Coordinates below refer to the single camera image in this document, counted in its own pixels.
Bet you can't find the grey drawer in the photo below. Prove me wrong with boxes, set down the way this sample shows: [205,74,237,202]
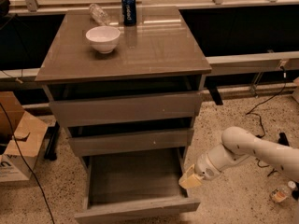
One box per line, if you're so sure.
[50,92,201,127]
[75,147,200,224]
[69,128,194,157]

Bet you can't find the white ceramic bowl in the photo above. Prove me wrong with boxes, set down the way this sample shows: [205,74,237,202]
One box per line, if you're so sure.
[85,26,121,54]

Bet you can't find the black stand leg left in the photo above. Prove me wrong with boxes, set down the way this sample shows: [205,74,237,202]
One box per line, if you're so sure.
[44,122,60,161]

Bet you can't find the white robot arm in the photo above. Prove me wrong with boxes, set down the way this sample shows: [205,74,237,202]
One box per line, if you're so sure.
[178,127,299,189]

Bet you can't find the black cable left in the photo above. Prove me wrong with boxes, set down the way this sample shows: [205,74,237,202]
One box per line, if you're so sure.
[0,102,56,224]

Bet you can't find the grey middle drawer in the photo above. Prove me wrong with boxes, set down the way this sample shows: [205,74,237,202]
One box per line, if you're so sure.
[69,128,194,157]

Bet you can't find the cardboard box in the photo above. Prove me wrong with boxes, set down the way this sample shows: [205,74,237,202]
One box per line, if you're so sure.
[0,91,48,182]

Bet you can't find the clear plastic bottle on cabinet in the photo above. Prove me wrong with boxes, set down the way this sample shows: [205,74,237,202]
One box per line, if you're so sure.
[89,4,110,26]

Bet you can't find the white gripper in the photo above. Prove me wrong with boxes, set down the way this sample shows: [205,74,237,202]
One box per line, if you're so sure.
[178,153,221,189]

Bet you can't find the small bottle on floor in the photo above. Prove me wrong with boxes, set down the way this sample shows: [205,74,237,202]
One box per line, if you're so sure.
[269,181,297,203]

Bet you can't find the blue pepsi can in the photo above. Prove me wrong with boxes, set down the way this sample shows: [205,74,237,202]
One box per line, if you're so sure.
[121,0,136,26]

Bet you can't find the metal window rail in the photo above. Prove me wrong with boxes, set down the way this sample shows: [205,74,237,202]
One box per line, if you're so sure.
[1,48,299,83]

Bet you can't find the grey bottom drawer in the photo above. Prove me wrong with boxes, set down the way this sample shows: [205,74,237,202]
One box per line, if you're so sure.
[75,147,200,224]

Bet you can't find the grey top drawer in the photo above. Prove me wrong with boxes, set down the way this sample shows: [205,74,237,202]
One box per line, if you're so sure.
[50,92,201,127]

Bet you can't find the grey drawer cabinet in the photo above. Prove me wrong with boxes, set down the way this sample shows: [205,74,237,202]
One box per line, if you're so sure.
[39,7,203,152]

